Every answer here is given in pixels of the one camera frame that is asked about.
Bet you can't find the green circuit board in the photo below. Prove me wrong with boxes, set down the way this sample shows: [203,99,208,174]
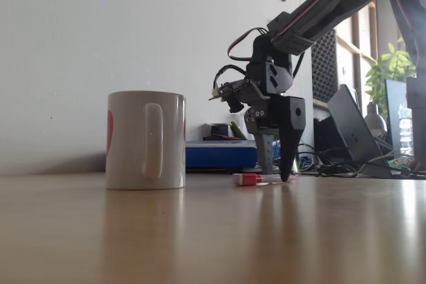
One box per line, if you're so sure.
[387,156,414,169]

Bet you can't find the green card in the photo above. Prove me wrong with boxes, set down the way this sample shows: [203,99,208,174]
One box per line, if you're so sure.
[230,121,248,140]

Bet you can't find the white mug with red heart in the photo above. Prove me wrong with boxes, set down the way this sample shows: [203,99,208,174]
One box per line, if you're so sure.
[105,90,186,191]

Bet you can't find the wooden shelf frame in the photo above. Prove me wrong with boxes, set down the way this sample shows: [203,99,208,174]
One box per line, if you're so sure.
[324,0,379,98]

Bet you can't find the grey laptop on stand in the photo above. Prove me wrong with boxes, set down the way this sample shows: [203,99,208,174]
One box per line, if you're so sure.
[327,84,394,179]

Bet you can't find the tangle of black cables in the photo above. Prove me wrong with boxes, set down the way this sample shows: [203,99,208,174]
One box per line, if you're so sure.
[295,143,365,178]

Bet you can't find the grey acoustic foam panel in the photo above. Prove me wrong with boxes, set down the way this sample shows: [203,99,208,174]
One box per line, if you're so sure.
[311,29,338,102]

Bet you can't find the white pen with red cap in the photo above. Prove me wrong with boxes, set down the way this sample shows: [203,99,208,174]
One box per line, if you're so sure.
[232,173,298,187]

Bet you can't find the grey desk lamp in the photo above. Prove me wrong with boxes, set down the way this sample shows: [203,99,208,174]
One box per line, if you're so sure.
[363,102,389,139]

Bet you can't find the clear plastic bottle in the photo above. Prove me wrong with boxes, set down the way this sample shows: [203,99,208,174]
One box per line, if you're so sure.
[397,106,415,156]

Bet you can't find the clear white container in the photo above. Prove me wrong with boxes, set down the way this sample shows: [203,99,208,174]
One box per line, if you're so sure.
[238,112,250,134]

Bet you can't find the small camera on grey mount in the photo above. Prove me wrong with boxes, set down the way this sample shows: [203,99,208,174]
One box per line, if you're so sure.
[208,64,271,114]

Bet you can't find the black computer monitor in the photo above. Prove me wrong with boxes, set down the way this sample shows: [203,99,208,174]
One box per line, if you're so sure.
[383,78,414,156]

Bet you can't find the blue flat box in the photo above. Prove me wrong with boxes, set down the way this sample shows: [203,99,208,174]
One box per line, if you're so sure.
[185,140,283,170]

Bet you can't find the small black box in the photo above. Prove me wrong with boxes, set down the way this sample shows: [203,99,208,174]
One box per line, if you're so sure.
[210,123,231,138]

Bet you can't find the red and black servo cable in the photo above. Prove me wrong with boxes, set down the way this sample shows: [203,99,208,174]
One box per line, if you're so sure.
[227,27,269,63]

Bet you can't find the green leafy plant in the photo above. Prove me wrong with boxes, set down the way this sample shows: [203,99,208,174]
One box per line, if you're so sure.
[364,35,417,117]

